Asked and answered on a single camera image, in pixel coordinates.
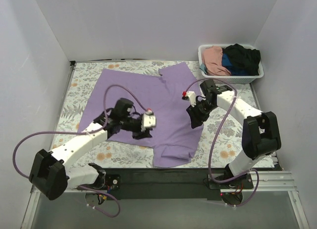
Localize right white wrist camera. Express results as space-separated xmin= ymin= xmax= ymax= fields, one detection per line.
xmin=182 ymin=91 xmax=197 ymax=107

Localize aluminium frame rail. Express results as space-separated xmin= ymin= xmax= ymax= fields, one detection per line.
xmin=22 ymin=171 xmax=309 ymax=229

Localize black t shirt in basket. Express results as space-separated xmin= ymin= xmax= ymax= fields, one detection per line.
xmin=222 ymin=44 xmax=261 ymax=76

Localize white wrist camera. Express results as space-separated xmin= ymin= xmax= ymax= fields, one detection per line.
xmin=141 ymin=109 xmax=157 ymax=130
xmin=182 ymin=91 xmax=197 ymax=107

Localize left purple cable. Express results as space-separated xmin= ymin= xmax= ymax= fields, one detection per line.
xmin=12 ymin=84 xmax=152 ymax=218

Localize purple t shirt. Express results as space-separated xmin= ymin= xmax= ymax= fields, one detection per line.
xmin=78 ymin=62 xmax=203 ymax=168

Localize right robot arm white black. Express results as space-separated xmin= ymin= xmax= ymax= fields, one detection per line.
xmin=182 ymin=78 xmax=281 ymax=188

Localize pink t shirt in basket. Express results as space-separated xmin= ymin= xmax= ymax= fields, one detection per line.
xmin=202 ymin=46 xmax=231 ymax=76

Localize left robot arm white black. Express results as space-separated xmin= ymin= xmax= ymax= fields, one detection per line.
xmin=29 ymin=98 xmax=157 ymax=200

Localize blue t shirt in basket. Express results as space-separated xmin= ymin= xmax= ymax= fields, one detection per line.
xmin=221 ymin=54 xmax=248 ymax=76

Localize floral patterned table cloth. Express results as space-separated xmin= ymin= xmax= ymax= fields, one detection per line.
xmin=53 ymin=61 xmax=242 ymax=168

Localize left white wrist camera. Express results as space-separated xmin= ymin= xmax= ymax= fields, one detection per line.
xmin=141 ymin=109 xmax=157 ymax=130

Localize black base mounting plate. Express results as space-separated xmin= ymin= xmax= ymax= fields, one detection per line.
xmin=100 ymin=168 xmax=255 ymax=201

